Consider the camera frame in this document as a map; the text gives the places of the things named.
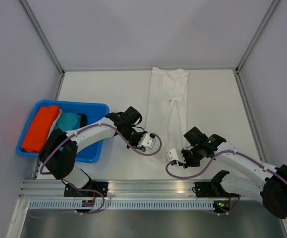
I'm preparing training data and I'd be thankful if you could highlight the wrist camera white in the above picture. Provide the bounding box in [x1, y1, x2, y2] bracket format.
[138, 133, 156, 149]
[166, 149, 185, 164]

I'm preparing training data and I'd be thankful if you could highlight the left aluminium frame post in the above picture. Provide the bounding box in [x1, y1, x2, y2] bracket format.
[18, 0, 64, 76]

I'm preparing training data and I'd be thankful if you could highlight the aluminium frame post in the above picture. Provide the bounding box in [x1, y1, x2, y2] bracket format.
[235, 0, 281, 74]
[18, 0, 64, 76]

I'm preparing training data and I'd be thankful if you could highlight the blue plastic bin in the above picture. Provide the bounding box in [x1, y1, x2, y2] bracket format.
[16, 100, 110, 163]

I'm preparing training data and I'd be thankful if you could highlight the aluminium mounting rail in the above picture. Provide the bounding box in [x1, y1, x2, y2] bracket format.
[19, 179, 216, 200]

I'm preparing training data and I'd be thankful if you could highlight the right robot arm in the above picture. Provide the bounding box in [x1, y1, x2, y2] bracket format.
[182, 127, 287, 219]

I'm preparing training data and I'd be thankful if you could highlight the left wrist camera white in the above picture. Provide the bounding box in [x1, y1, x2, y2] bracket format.
[138, 133, 156, 149]

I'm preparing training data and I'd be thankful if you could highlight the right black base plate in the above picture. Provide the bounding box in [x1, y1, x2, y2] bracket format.
[192, 181, 238, 198]

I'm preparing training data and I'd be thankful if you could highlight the white slotted cable duct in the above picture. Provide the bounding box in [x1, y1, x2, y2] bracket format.
[29, 199, 214, 210]

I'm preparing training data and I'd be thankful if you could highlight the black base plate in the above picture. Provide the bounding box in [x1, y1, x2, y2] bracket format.
[192, 181, 238, 198]
[64, 181, 109, 197]

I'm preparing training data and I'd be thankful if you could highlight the teal rolled t-shirt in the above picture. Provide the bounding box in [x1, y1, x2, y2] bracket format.
[55, 113, 81, 131]

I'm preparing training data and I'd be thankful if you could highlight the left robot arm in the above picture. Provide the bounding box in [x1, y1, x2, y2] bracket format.
[39, 106, 144, 196]

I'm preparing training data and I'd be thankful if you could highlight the orange rolled t-shirt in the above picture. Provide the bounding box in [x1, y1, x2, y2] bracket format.
[20, 106, 60, 153]

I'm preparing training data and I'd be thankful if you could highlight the dark navy t-shirt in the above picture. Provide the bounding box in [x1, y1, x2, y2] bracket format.
[78, 114, 88, 127]

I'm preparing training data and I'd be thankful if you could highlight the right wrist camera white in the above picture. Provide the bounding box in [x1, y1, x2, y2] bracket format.
[166, 149, 185, 164]

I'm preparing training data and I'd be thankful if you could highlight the right aluminium frame post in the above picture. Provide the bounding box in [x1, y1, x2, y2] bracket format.
[235, 0, 281, 74]

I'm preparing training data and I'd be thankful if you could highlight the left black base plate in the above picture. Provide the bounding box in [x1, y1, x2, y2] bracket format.
[64, 181, 109, 197]

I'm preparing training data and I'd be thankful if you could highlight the white t-shirt with robot print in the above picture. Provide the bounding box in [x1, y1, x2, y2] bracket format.
[146, 67, 189, 164]

